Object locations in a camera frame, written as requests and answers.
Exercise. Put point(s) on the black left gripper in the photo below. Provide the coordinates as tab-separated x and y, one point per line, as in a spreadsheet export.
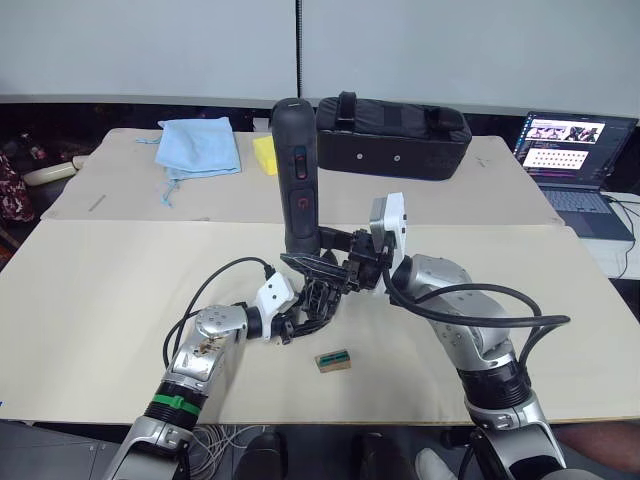
287	325

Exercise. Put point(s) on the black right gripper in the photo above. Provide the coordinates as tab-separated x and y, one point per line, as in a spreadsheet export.
365	260

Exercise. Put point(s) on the black gripper body workpiece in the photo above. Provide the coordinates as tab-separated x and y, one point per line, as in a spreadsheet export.
320	300

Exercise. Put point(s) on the black electric screwdriver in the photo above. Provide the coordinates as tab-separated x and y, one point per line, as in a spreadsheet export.
297	165

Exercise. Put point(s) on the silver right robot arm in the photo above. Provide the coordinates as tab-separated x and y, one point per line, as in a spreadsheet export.
465	320

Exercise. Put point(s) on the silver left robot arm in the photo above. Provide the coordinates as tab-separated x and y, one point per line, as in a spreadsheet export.
200	355

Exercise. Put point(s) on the small green screw box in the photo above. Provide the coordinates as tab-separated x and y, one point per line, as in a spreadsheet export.
334	361

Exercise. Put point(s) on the yellow sponge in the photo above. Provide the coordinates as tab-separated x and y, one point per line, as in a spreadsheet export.
266	155

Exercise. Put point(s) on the black fabric carrying case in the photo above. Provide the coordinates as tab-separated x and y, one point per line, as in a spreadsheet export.
395	140

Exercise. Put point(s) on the dark rounded shape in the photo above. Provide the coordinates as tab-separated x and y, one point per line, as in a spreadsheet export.
262	457

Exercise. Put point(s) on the white rounded object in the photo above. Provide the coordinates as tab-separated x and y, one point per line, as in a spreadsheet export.
435	465

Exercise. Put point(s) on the open grey laptop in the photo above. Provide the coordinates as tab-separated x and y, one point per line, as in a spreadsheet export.
575	155

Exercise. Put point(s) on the white side table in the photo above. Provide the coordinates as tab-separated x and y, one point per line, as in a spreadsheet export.
620	250

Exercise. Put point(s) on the brown rounded object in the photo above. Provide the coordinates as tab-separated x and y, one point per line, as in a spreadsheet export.
600	436

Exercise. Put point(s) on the red floral fabric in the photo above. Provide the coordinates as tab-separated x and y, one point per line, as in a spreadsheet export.
12	192

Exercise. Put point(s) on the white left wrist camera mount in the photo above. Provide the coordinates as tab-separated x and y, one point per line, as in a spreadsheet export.
274	300

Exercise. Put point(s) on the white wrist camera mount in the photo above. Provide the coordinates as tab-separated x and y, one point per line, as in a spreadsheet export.
395	220
274	300

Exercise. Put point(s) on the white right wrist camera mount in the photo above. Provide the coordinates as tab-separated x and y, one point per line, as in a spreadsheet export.
395	220

